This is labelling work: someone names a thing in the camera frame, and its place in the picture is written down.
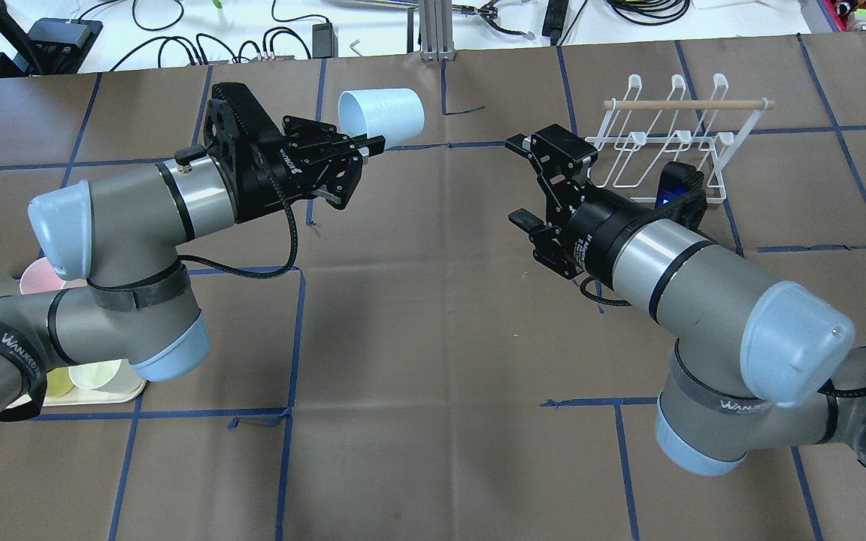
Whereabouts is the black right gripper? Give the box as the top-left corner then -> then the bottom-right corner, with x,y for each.
504,124 -> 707,288

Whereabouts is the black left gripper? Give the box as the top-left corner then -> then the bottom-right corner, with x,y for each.
204,83 -> 387,223

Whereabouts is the light blue plastic cup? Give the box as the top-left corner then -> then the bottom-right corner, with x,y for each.
338,88 -> 425,147

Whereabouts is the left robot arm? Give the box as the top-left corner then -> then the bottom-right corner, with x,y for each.
0,82 -> 424,422

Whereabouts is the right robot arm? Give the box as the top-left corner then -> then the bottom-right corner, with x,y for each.
505,124 -> 866,476

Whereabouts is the pale green plastic cup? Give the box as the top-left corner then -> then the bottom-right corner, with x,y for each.
69,359 -> 144,393

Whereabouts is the pink plastic cup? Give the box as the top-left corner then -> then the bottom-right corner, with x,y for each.
20,258 -> 87,295

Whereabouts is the yellow plastic cup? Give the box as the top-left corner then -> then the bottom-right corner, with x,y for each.
46,367 -> 75,398

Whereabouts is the black power adapter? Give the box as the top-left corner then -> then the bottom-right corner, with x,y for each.
310,22 -> 339,59

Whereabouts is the cream plastic tray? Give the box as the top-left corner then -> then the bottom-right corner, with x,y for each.
0,376 -> 150,410

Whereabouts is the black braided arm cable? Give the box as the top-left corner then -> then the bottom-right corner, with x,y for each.
177,143 -> 300,280

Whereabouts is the white wire cup rack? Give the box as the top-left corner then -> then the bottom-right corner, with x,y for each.
585,73 -> 777,205

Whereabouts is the aluminium frame post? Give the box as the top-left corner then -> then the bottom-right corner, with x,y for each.
418,0 -> 455,61

